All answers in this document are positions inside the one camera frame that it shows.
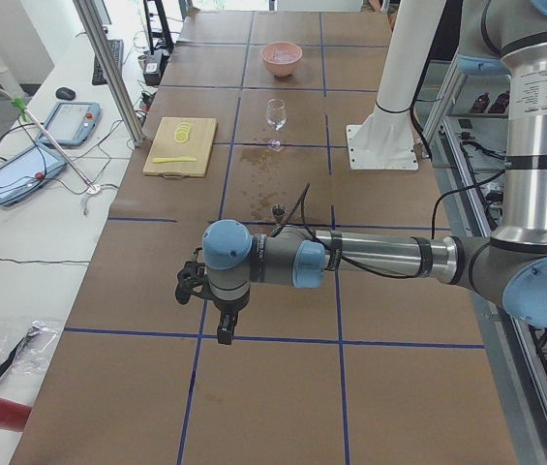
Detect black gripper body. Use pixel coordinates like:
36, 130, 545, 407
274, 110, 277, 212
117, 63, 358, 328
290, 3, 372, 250
213, 291, 250, 316

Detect steel jigger cup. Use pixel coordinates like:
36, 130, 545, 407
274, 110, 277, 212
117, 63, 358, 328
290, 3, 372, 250
271, 203, 286, 224

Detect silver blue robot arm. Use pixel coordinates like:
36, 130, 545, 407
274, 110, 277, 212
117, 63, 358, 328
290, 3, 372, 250
200, 12, 489, 351

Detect clear wine glass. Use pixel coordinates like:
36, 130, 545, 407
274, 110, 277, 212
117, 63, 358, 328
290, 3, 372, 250
265, 98, 287, 149

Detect pink bowl of ice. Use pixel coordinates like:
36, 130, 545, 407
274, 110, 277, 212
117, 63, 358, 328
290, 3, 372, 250
260, 42, 303, 78

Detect yellow plastic knife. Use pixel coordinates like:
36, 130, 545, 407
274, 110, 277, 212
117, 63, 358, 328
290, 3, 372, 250
152, 156, 198, 164

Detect bamboo cutting board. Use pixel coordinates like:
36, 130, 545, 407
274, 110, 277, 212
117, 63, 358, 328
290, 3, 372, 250
142, 117, 217, 177

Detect yellow lemon slices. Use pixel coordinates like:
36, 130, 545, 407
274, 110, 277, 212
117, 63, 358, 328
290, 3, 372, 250
173, 121, 192, 144

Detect clear plastic bag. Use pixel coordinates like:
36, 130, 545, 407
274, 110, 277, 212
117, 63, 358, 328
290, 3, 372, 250
0, 319, 63, 387

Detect near blue teach pendant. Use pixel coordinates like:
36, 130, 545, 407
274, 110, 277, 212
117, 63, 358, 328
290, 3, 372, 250
0, 144, 67, 206

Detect blue teach pendant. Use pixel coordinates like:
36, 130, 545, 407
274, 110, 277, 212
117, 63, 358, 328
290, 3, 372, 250
0, 144, 67, 206
44, 102, 101, 147

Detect far blue teach pendant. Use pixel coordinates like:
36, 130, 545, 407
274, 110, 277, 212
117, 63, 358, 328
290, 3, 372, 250
44, 102, 101, 147

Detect black computer mouse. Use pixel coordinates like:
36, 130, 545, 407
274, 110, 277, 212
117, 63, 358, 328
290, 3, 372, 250
55, 87, 76, 101

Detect metal rod with green clip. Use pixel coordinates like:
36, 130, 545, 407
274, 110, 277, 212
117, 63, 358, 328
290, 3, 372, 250
12, 97, 102, 195

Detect black keyboard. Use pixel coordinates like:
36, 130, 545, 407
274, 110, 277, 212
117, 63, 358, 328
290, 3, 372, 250
91, 38, 125, 86

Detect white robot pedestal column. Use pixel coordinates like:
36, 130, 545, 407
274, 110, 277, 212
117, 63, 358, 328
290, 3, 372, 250
347, 0, 446, 171

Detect aluminium frame post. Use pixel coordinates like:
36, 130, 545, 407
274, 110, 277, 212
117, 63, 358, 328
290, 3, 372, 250
73, 0, 145, 147

